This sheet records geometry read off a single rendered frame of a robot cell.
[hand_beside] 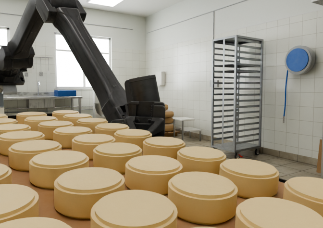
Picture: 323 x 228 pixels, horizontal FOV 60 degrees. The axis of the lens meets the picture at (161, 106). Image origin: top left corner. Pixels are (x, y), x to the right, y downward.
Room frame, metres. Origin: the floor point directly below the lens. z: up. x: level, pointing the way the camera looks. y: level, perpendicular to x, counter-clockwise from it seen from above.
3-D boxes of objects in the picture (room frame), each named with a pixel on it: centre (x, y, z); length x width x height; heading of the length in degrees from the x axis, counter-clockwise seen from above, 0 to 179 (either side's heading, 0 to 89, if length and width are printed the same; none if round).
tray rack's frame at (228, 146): (4.43, -1.19, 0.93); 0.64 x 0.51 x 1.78; 125
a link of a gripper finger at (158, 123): (0.46, 0.03, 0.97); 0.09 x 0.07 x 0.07; 177
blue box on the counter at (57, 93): (6.23, 2.14, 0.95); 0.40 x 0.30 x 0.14; 125
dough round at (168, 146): (0.33, 0.00, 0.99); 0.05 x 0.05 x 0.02
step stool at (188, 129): (5.66, -0.51, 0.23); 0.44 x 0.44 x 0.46; 24
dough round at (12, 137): (0.33, 0.17, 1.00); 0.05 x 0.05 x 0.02
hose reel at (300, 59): (3.95, -1.93, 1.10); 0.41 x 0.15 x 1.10; 33
